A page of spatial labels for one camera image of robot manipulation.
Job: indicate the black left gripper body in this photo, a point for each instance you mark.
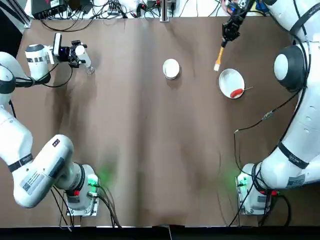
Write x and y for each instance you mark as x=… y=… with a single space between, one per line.
x=66 y=53

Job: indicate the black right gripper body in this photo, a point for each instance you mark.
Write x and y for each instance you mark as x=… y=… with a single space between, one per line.
x=232 y=27

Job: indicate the white oil pot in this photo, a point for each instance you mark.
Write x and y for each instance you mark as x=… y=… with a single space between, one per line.
x=82 y=55

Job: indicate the orange oil brush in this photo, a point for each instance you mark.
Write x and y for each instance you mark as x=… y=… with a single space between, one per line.
x=219 y=57

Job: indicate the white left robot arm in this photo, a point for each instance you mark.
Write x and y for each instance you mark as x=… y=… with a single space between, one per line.
x=15 y=140

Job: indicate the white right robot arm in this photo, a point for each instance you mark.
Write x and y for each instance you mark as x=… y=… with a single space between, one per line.
x=300 y=137

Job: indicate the white bowl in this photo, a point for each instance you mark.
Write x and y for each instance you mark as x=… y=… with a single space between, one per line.
x=171 y=68

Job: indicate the black adapter box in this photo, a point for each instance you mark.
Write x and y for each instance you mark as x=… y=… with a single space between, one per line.
x=80 y=5

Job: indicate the white plate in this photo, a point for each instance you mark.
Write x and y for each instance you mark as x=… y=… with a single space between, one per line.
x=231 y=80

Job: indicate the black router box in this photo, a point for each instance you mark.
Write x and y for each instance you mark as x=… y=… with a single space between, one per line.
x=47 y=8

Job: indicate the red sausage on stick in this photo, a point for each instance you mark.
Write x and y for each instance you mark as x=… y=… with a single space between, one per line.
x=236 y=93

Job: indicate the aluminium corner rail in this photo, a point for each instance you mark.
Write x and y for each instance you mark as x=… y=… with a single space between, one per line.
x=23 y=17

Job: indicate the aluminium frame post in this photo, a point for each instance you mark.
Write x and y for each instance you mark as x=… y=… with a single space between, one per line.
x=165 y=11

